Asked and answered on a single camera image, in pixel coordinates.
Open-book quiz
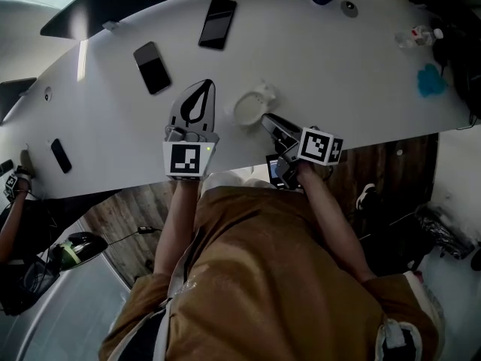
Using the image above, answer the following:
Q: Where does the grey lanyard strap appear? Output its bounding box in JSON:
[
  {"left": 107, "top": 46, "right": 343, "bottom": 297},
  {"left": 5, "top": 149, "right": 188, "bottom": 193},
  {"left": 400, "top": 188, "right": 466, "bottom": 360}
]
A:
[{"left": 151, "top": 244, "right": 198, "bottom": 361}]

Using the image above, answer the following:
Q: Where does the black and green rounded object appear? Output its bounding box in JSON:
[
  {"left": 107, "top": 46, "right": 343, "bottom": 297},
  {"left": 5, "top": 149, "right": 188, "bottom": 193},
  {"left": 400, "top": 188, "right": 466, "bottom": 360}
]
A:
[{"left": 51, "top": 231, "right": 109, "bottom": 272}]

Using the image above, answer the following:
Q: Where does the person's left forearm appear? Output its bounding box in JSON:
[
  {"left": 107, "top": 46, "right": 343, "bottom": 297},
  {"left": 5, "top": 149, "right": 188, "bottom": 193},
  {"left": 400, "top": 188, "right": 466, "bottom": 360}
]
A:
[{"left": 153, "top": 178, "right": 201, "bottom": 278}]

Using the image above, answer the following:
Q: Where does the blue crumpled cloth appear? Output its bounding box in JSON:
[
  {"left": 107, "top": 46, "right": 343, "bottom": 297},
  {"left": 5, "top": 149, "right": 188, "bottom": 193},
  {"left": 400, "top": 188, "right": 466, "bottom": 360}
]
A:
[{"left": 416, "top": 62, "right": 449, "bottom": 99}]

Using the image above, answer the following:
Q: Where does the small black slim phone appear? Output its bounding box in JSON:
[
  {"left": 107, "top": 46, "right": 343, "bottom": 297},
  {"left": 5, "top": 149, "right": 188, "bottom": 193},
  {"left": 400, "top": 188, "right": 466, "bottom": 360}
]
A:
[{"left": 50, "top": 138, "right": 73, "bottom": 174}]

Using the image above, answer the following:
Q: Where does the brown shirt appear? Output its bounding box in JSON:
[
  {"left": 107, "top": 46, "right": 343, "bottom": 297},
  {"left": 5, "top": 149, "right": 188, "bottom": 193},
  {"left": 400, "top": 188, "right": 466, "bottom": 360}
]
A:
[{"left": 98, "top": 183, "right": 447, "bottom": 361}]

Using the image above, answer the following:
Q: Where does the clear plastic water bottle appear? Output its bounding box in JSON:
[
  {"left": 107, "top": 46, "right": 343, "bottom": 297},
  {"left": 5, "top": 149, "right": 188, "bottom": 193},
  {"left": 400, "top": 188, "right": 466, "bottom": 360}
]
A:
[{"left": 394, "top": 24, "right": 445, "bottom": 49}]

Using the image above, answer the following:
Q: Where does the black cable with adapter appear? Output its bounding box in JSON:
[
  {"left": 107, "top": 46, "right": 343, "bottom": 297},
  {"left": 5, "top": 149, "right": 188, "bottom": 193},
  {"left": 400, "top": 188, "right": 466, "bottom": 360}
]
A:
[{"left": 106, "top": 225, "right": 163, "bottom": 247}]

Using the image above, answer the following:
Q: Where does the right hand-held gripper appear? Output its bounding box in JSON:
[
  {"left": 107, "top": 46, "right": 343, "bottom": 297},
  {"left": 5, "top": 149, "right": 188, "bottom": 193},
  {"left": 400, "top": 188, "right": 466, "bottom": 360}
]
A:
[{"left": 261, "top": 113, "right": 345, "bottom": 191}]

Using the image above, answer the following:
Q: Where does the white round plastic object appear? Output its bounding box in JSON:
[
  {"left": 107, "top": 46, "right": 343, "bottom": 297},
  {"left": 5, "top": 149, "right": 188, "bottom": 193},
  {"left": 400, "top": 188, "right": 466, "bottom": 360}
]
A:
[{"left": 231, "top": 82, "right": 280, "bottom": 128}]

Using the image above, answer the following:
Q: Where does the another person's forearm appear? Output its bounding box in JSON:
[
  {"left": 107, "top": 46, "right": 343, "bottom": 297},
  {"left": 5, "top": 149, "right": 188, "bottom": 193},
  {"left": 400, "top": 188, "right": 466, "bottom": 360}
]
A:
[{"left": 0, "top": 178, "right": 30, "bottom": 256}]

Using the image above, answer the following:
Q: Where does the black backpack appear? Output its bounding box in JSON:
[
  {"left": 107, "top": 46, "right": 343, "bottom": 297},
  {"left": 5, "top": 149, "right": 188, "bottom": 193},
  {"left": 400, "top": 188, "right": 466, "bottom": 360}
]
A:
[{"left": 430, "top": 11, "right": 481, "bottom": 122}]

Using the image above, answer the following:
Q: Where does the large black smartphone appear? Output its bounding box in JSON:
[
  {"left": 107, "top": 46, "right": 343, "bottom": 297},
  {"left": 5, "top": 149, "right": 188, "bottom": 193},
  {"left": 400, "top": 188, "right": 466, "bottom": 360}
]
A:
[{"left": 198, "top": 0, "right": 238, "bottom": 51}]

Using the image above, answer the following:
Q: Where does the black smartphone with grey edge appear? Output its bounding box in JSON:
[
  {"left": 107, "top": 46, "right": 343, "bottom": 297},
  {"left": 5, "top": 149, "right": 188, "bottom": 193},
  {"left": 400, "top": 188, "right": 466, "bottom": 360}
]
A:
[{"left": 132, "top": 41, "right": 173, "bottom": 96}]

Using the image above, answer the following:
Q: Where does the black shiny bag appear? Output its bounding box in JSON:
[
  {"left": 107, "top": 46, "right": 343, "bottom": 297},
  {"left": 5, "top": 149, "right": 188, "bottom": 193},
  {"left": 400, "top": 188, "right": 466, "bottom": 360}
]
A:
[{"left": 413, "top": 202, "right": 477, "bottom": 262}]

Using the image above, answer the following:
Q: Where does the long black desk partition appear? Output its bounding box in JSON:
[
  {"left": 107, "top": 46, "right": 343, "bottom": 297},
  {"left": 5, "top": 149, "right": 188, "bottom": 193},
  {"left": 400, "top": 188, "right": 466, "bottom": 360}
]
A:
[{"left": 39, "top": 0, "right": 320, "bottom": 41}]

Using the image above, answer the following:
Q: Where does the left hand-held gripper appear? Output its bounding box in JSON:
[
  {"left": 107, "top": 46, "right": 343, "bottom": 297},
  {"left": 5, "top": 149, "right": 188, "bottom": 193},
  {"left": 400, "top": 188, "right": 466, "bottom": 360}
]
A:
[{"left": 162, "top": 79, "right": 220, "bottom": 182}]

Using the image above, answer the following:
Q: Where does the person's right forearm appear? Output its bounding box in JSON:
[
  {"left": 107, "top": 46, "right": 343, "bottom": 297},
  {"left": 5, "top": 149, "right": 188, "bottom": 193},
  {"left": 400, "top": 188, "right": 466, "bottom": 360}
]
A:
[{"left": 295, "top": 162, "right": 378, "bottom": 284}]

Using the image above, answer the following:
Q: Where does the short black desk partition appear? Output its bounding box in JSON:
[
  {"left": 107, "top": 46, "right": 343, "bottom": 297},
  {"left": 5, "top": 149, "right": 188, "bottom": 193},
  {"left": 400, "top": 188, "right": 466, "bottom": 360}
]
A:
[{"left": 0, "top": 77, "right": 38, "bottom": 126}]

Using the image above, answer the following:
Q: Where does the black and white shoe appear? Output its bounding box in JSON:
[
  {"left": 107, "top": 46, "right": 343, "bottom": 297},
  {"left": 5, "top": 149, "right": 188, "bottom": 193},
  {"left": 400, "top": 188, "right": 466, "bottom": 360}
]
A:
[{"left": 355, "top": 183, "right": 380, "bottom": 212}]

